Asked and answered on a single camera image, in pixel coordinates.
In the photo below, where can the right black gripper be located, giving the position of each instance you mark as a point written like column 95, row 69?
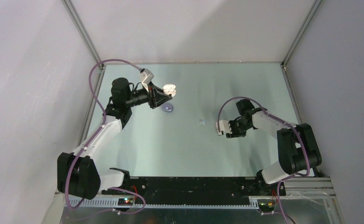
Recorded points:
column 234, row 134

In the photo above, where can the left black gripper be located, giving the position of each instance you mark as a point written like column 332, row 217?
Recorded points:
column 156, row 96

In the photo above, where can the white charging case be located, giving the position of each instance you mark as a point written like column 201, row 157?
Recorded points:
column 170, row 89

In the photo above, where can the purple charging case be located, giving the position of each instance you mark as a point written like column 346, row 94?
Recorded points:
column 167, row 107

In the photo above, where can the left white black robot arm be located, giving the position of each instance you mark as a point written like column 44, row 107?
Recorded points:
column 77, row 172

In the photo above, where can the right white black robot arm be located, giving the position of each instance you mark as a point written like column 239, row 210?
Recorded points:
column 298, row 151

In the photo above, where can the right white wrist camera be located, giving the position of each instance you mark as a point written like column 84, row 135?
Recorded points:
column 223, row 127

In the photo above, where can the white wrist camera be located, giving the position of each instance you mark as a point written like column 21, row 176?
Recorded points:
column 146, row 77
column 223, row 127

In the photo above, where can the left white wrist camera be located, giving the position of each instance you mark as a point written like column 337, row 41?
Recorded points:
column 146, row 77

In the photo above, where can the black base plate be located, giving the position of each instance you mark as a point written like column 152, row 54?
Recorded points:
column 200, row 191

